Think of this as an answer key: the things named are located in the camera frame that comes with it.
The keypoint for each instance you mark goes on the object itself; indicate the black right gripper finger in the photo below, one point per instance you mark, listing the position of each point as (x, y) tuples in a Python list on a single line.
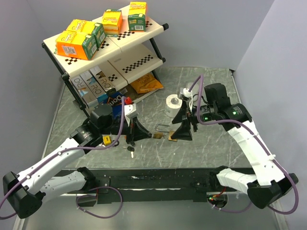
[(183, 132), (179, 116)]

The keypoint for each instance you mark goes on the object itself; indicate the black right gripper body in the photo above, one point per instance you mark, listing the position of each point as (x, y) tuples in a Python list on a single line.
[(192, 116)]

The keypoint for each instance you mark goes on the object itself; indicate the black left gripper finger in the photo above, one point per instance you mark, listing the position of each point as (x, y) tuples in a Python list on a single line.
[(130, 132), (139, 131)]

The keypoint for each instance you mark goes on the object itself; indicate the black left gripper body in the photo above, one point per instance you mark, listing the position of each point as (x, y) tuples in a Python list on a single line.
[(115, 126)]

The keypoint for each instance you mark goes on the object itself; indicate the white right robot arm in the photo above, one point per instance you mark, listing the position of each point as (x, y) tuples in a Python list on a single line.
[(269, 181)]

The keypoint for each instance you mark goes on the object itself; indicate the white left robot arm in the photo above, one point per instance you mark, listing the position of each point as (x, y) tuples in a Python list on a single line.
[(27, 190)]

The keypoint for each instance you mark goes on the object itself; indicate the black head key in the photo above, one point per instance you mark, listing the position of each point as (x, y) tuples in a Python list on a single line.
[(130, 148)]

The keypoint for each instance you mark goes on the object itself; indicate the white toilet paper roll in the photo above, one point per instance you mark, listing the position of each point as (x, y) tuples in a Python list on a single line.
[(172, 105)]

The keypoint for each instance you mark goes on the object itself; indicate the yellow padlock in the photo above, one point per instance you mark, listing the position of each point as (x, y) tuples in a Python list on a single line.
[(106, 140)]

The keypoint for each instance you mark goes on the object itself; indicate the blue Doritos bag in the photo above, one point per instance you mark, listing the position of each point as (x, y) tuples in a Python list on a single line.
[(115, 102)]

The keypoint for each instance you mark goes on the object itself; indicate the orange honey dijon bag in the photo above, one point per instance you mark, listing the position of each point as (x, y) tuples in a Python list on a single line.
[(146, 83)]

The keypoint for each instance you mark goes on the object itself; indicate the middle RIO box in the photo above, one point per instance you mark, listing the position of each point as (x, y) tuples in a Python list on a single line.
[(94, 86)]

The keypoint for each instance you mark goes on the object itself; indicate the right RIO box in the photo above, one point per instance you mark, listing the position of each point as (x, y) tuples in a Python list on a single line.
[(103, 80)]

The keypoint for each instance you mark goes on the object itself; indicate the beige two tier shelf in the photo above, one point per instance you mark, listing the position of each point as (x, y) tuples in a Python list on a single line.
[(127, 57)]

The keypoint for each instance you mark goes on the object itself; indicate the front orange sponge box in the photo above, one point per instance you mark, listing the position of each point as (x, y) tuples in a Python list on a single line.
[(76, 45)]

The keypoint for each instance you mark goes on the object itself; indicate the rear yellow sponge box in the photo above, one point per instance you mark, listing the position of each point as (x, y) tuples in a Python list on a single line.
[(88, 27)]

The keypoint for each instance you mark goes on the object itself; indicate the yellow orange sponge pack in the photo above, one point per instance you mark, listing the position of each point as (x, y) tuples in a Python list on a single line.
[(112, 21)]

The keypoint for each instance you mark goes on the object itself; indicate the green yellow sponge box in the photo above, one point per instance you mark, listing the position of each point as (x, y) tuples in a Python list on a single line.
[(137, 16)]

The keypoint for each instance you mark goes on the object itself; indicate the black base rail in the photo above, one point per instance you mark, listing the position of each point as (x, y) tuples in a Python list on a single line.
[(155, 184)]

